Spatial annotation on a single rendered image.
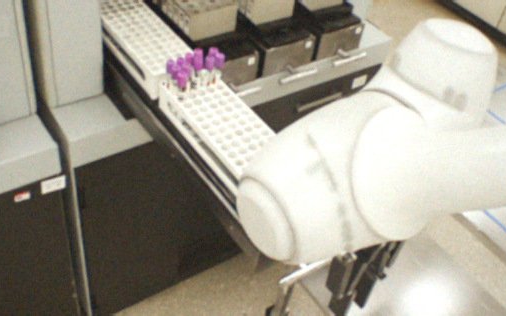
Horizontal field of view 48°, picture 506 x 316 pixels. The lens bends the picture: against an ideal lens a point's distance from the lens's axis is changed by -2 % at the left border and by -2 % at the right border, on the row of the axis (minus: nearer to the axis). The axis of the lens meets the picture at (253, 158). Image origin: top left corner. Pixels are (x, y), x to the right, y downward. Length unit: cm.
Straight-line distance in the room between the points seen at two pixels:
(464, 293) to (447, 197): 120
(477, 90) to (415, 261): 109
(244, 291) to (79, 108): 85
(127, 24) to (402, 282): 92
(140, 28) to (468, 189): 85
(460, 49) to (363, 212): 18
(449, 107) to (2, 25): 72
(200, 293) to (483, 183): 141
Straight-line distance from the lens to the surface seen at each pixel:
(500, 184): 39
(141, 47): 107
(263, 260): 86
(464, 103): 54
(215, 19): 119
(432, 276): 159
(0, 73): 106
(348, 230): 44
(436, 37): 54
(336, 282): 74
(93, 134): 109
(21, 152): 107
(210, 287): 175
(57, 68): 109
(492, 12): 331
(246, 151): 88
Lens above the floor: 145
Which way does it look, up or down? 43 degrees down
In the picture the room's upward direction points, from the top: 10 degrees clockwise
